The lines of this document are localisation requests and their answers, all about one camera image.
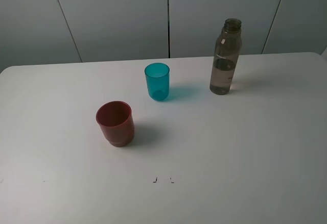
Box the teal translucent plastic cup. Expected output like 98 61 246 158
145 63 170 101

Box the smoky transparent water bottle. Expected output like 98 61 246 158
209 18 242 95

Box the red plastic cup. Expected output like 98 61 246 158
96 101 135 147

